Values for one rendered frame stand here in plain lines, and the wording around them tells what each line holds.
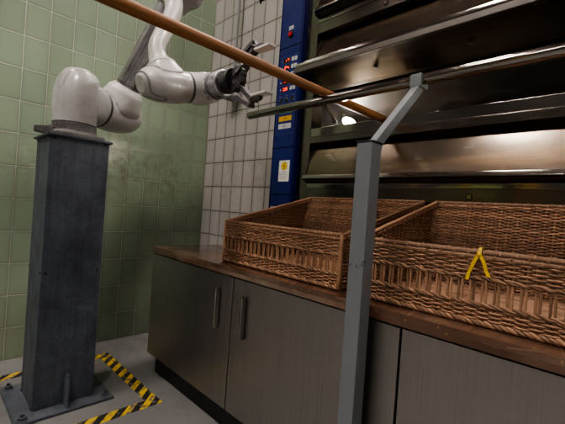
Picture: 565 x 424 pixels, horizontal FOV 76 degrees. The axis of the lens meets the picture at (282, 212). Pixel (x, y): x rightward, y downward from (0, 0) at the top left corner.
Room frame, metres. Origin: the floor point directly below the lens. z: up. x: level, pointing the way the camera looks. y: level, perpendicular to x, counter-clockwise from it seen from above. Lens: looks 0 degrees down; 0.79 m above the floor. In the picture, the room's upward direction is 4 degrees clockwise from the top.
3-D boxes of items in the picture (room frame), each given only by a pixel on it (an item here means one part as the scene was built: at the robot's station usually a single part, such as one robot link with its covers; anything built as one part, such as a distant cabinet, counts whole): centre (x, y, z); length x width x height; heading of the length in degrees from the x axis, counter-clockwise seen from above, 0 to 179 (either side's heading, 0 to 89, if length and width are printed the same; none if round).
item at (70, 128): (1.41, 0.85, 1.03); 0.22 x 0.18 x 0.06; 135
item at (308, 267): (1.32, -0.14, 0.72); 0.56 x 0.49 x 0.28; 44
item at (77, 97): (1.43, 0.83, 1.17); 0.18 x 0.16 x 0.22; 162
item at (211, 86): (1.22, 0.23, 1.19); 0.09 x 0.06 x 0.09; 136
